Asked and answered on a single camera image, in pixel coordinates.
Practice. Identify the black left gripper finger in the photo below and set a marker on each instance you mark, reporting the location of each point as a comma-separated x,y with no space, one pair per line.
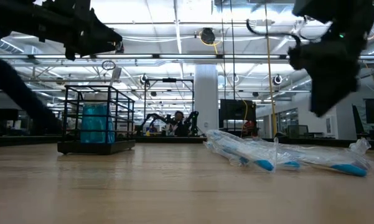
102,37

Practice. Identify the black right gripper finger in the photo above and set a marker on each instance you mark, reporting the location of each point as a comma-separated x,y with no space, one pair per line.
330,93

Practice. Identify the blue toothbrush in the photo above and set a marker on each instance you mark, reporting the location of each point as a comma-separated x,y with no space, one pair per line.
348,169
236,149
291,165

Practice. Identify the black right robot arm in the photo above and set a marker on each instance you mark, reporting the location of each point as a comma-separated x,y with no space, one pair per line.
361,15

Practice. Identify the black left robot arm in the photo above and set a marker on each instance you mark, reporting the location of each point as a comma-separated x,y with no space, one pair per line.
12,90

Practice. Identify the background black robot arm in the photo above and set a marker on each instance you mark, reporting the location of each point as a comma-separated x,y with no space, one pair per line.
193,119
149,119

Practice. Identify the person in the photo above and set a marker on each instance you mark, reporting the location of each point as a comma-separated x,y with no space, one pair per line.
178,119

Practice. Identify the white pillar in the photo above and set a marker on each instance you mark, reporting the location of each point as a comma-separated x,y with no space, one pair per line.
206,93

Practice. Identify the background black station frame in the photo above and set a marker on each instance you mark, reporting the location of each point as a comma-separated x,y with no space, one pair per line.
169,80

